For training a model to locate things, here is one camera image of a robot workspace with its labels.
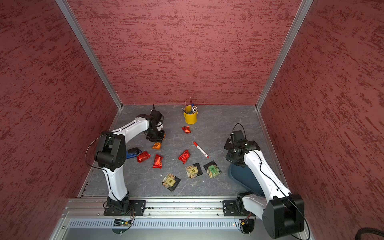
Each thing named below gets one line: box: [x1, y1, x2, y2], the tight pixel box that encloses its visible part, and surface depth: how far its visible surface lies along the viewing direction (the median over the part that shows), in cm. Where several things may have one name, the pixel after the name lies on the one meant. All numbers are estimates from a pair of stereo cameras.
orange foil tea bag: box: [152, 142, 162, 150], surface depth 94 cm
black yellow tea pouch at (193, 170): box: [185, 162, 203, 179], surface depth 89 cm
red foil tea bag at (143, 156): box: [136, 150, 151, 163], surface depth 91 cm
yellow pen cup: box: [183, 103, 199, 125], surface depth 108 cm
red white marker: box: [193, 141, 209, 159], surface depth 97 cm
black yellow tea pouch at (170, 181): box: [161, 173, 181, 192], surface depth 85 cm
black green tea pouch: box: [203, 160, 222, 179], surface depth 89 cm
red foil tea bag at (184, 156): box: [178, 149, 191, 164], surface depth 91 cm
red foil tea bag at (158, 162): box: [152, 154, 164, 169], surface depth 89 cm
